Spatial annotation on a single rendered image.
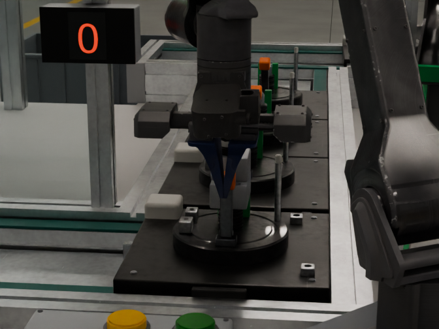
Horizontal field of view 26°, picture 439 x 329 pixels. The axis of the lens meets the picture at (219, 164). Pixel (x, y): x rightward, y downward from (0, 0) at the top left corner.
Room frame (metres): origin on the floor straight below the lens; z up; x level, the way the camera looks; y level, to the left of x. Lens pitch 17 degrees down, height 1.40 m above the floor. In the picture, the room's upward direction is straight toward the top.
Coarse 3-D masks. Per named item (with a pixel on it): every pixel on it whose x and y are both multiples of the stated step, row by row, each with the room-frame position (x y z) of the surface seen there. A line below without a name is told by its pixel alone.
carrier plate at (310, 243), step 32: (160, 224) 1.14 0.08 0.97; (288, 224) 1.14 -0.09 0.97; (320, 224) 1.14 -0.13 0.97; (128, 256) 1.04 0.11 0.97; (160, 256) 1.04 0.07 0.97; (288, 256) 1.04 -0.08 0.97; (320, 256) 1.04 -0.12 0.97; (128, 288) 0.97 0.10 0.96; (160, 288) 0.96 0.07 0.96; (256, 288) 0.95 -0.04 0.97; (288, 288) 0.95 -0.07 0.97; (320, 288) 0.95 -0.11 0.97
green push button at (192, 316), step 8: (176, 320) 0.87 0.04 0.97; (184, 320) 0.86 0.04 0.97; (192, 320) 0.86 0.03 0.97; (200, 320) 0.86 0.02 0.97; (208, 320) 0.86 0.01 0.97; (176, 328) 0.86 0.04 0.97; (184, 328) 0.85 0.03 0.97; (192, 328) 0.85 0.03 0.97; (200, 328) 0.85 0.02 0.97; (208, 328) 0.85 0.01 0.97
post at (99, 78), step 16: (96, 0) 1.23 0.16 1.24; (96, 64) 1.24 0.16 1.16; (112, 64) 1.26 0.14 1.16; (96, 80) 1.24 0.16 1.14; (112, 80) 1.25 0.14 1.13; (96, 96) 1.24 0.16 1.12; (112, 96) 1.25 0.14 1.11; (96, 112) 1.23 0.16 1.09; (112, 112) 1.25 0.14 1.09; (96, 128) 1.23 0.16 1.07; (112, 128) 1.25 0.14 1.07; (96, 144) 1.23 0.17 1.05; (112, 144) 1.25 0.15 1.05; (96, 160) 1.23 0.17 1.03; (112, 160) 1.24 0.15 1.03; (96, 176) 1.23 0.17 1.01; (112, 176) 1.23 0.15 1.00; (96, 192) 1.23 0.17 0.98; (112, 192) 1.23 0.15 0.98; (112, 208) 1.23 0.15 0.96
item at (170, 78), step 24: (144, 48) 2.47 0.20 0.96; (168, 48) 2.54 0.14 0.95; (192, 48) 2.54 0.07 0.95; (264, 48) 2.53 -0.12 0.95; (288, 48) 2.52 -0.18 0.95; (312, 48) 2.52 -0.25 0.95; (336, 48) 2.51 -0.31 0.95; (144, 72) 2.27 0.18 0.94; (168, 72) 2.27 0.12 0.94; (192, 72) 2.27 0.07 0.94; (288, 72) 2.28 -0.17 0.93; (312, 72) 2.28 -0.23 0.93; (336, 72) 2.19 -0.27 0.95; (144, 96) 2.27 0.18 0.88; (168, 96) 2.27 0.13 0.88
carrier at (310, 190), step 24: (288, 144) 1.35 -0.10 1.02; (192, 168) 1.38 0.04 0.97; (264, 168) 1.32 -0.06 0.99; (288, 168) 1.32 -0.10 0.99; (312, 168) 1.38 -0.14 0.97; (168, 192) 1.27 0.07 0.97; (192, 192) 1.27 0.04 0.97; (264, 192) 1.26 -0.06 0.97; (288, 192) 1.27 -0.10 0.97; (312, 192) 1.27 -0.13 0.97
